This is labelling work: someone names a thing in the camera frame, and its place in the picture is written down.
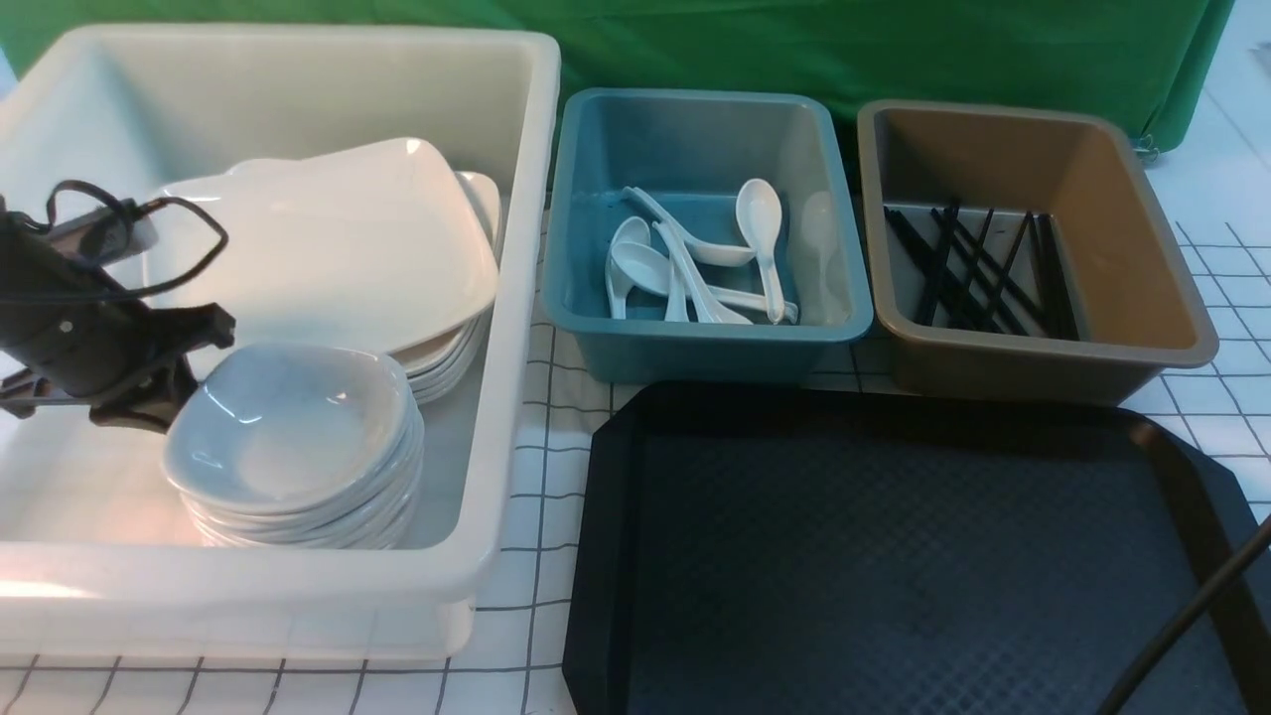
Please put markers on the stack of white square plates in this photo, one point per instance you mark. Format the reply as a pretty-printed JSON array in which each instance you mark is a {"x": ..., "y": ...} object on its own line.
[{"x": 436, "y": 367}]

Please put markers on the white spoon right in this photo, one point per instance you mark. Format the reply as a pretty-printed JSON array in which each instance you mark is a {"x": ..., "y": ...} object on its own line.
[{"x": 758, "y": 215}]

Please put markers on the white spoon upright handle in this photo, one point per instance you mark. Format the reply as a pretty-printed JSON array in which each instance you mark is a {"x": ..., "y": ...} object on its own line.
[{"x": 705, "y": 252}]

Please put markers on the large white plastic bin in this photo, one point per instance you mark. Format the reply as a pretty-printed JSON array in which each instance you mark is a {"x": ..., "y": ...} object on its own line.
[{"x": 100, "y": 557}]

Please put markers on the white spoon in bin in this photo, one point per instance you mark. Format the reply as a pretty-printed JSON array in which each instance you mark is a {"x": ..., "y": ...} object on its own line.
[{"x": 650, "y": 271}]

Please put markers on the stack of small white dishes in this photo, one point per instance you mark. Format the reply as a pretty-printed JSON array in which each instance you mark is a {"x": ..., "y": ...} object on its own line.
[{"x": 376, "y": 516}]

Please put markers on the brown plastic bin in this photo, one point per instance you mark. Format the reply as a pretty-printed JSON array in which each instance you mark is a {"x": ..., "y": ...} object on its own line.
[{"x": 1137, "y": 303}]

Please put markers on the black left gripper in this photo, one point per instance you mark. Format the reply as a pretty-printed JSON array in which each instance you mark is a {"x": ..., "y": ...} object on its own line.
[{"x": 84, "y": 340}]

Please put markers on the black chopsticks in bin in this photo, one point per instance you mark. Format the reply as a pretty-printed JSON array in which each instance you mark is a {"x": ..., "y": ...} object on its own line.
[{"x": 982, "y": 270}]

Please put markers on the black serving tray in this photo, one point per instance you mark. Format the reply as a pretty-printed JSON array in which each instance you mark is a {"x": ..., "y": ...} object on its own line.
[{"x": 751, "y": 549}]

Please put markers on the large white square plate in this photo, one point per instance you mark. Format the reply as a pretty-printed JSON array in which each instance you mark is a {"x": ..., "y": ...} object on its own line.
[{"x": 374, "y": 248}]

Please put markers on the teal plastic bin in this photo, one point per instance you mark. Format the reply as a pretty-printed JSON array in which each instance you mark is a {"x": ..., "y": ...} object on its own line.
[{"x": 679, "y": 158}]

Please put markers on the white ceramic soup spoon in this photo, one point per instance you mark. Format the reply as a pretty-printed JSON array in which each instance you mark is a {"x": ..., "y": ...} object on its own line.
[{"x": 707, "y": 307}]

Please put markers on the green cloth backdrop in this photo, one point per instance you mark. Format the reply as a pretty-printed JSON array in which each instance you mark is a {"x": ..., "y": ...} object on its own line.
[{"x": 1139, "y": 64}]

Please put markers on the white small dish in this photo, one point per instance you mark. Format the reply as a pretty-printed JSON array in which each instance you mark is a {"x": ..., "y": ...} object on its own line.
[{"x": 277, "y": 428}]

